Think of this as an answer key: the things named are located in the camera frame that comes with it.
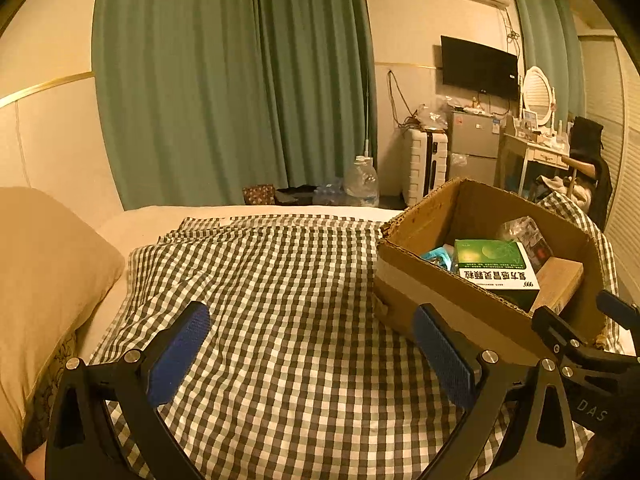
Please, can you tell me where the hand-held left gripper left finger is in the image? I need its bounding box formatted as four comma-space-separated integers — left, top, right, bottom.
45, 301, 211, 480

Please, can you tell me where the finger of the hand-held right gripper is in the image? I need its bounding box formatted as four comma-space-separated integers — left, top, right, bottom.
531, 306, 595, 380
596, 290, 640, 347

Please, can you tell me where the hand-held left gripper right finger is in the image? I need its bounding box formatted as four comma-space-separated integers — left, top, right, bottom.
411, 302, 583, 480

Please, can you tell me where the green white medicine box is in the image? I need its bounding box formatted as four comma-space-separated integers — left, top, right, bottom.
452, 239, 541, 291

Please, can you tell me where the blue medicine packet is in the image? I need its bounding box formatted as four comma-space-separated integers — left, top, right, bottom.
420, 244, 457, 269

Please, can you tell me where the cardboard box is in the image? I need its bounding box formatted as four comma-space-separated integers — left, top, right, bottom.
374, 176, 621, 361

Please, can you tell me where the crumpled clear plastic wrapper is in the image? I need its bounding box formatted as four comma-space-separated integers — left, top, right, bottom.
497, 216, 551, 266

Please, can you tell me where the white clothes pile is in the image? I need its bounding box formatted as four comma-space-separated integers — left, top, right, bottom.
542, 175, 591, 206

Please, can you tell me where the checked blanket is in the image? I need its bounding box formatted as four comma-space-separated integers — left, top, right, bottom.
87, 190, 623, 480

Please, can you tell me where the dark patterned cloth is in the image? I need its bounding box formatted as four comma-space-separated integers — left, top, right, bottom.
22, 330, 78, 456

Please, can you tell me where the white louvered wardrobe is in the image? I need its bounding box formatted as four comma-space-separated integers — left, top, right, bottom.
580, 35, 640, 311

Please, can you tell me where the wooden chair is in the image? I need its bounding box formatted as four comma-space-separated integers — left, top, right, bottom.
560, 154, 601, 201

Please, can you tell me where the beige pillow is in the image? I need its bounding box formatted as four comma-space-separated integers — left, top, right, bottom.
0, 187, 126, 461

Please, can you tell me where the black jacket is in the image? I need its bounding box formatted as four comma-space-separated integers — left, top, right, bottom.
570, 116, 613, 231

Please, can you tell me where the white dressing table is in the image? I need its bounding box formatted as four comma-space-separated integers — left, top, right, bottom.
495, 127, 571, 201

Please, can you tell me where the patterned bag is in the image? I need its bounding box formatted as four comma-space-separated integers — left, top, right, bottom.
242, 185, 277, 206

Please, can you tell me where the white suitcase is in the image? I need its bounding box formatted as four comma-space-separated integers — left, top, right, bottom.
402, 127, 449, 206

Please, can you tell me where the black cloth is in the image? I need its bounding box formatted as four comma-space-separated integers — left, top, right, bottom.
276, 186, 318, 206

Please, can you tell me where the clear water bottle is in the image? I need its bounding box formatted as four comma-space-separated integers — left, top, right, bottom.
342, 156, 380, 207

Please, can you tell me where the silver fridge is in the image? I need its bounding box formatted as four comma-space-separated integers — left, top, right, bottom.
446, 109, 503, 186

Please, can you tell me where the oval white mirror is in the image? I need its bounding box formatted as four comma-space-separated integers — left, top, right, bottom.
520, 66, 557, 131

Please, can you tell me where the clear plastic bag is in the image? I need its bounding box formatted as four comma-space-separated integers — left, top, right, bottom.
417, 102, 453, 131

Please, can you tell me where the green curtain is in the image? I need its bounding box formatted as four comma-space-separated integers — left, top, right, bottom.
507, 0, 586, 121
91, 0, 291, 211
250, 0, 378, 191

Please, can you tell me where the black television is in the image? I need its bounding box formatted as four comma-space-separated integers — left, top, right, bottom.
440, 35, 519, 102

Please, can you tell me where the wall cable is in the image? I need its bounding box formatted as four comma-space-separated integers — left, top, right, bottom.
387, 70, 416, 128

